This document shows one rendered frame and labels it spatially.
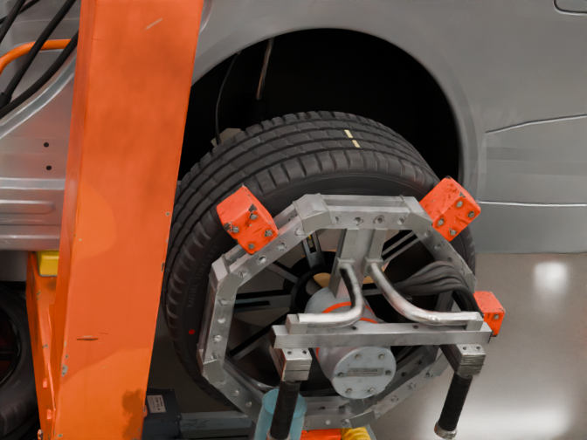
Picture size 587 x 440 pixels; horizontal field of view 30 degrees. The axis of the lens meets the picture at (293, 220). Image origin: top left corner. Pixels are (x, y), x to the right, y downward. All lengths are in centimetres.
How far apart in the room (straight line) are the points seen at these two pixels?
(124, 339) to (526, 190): 118
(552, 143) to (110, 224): 125
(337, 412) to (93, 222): 78
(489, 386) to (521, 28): 148
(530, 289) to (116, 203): 263
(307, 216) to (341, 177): 12
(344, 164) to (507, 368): 178
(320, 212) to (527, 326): 206
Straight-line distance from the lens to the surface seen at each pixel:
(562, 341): 398
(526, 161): 269
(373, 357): 207
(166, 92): 172
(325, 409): 235
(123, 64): 169
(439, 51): 245
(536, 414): 360
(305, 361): 192
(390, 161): 214
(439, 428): 216
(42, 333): 234
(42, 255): 249
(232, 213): 199
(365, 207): 206
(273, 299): 224
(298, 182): 207
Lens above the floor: 209
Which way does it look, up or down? 30 degrees down
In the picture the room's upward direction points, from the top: 12 degrees clockwise
